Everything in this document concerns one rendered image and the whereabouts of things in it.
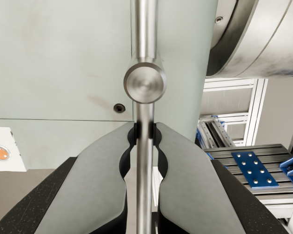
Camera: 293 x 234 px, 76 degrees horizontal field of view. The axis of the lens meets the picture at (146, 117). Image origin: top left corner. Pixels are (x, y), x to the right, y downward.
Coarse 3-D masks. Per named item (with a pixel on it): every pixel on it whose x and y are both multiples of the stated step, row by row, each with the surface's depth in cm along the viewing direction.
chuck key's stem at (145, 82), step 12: (132, 60) 11; (144, 60) 9; (156, 60) 10; (132, 72) 9; (144, 72) 9; (156, 72) 9; (132, 84) 9; (144, 84) 9; (156, 84) 9; (132, 96) 10; (144, 96) 10; (156, 96) 10
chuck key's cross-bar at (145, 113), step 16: (144, 0) 9; (144, 16) 9; (144, 32) 10; (144, 48) 10; (144, 112) 12; (144, 128) 12; (144, 144) 13; (144, 160) 13; (144, 176) 13; (144, 192) 14; (144, 208) 14; (144, 224) 14
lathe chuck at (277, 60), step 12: (288, 12) 20; (288, 24) 21; (276, 36) 22; (288, 36) 22; (264, 48) 24; (276, 48) 23; (288, 48) 23; (264, 60) 25; (276, 60) 25; (288, 60) 25; (252, 72) 29; (264, 72) 29; (276, 72) 29; (288, 72) 29
